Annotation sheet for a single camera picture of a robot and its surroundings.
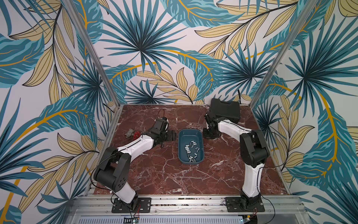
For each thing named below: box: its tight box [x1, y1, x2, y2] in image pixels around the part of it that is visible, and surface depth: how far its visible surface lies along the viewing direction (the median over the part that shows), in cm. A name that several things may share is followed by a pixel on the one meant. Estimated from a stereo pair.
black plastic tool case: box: [210, 98, 241, 124], surface depth 118 cm
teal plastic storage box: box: [178, 128, 205, 165], surface depth 95 cm
